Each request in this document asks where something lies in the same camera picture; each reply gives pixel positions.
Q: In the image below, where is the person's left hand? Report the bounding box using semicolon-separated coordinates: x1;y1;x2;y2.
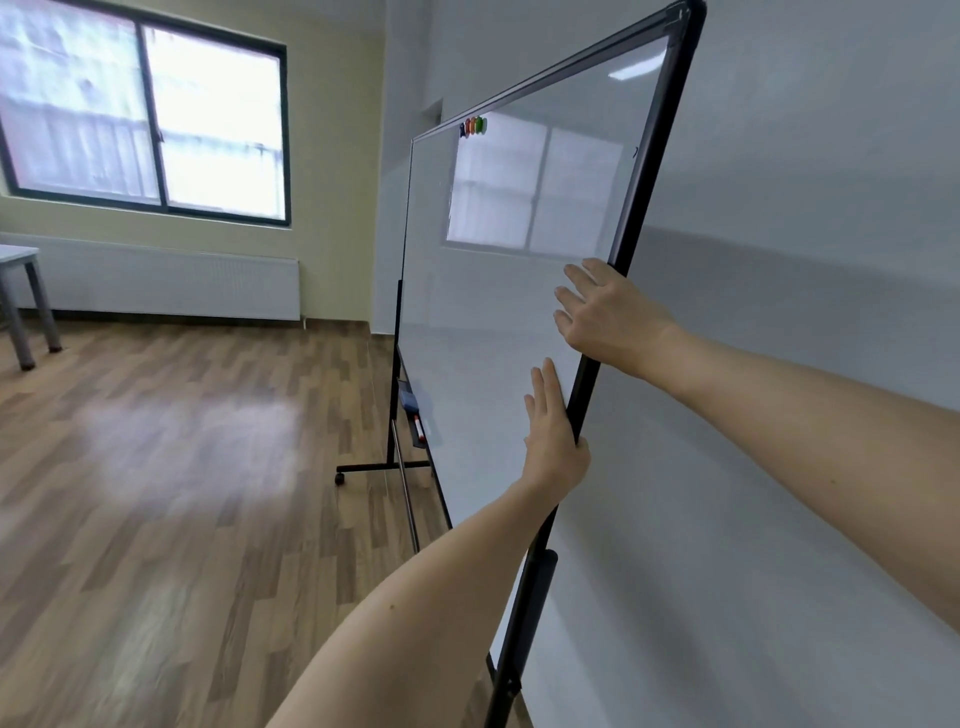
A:
522;357;592;496

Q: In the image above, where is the person's right hand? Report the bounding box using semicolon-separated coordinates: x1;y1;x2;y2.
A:
553;258;680;382

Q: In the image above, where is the black-framed whiteboard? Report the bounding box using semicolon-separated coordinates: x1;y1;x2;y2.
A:
334;0;708;728

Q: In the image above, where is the person's left forearm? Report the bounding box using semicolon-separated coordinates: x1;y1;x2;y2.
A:
266;476;562;728

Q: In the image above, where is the person's right forearm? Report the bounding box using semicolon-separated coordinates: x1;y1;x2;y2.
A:
659;324;960;633

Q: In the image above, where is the dark-framed window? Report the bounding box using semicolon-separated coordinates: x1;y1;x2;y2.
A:
0;0;290;228

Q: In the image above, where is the grey metal-legged table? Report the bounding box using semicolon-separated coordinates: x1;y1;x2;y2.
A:
0;243;63;372

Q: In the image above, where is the white wall radiator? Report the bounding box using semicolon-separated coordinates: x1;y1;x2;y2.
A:
0;232;303;324

